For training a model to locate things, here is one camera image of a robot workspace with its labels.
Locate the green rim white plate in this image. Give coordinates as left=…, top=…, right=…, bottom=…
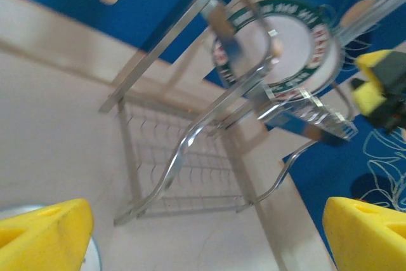
left=211, top=0, right=345, bottom=100

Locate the watermelon print plate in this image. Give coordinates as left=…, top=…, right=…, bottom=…
left=0, top=204, right=103, bottom=271

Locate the aluminium frame post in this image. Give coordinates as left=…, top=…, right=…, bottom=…
left=341, top=0, right=406, bottom=42

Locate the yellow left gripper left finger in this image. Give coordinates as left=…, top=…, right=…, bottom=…
left=0, top=198, right=95, bottom=271

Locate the steel wire dish rack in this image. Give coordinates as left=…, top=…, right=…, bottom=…
left=98, top=0, right=359, bottom=226

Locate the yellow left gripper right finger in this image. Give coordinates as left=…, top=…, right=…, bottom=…
left=322, top=197, right=406, bottom=271

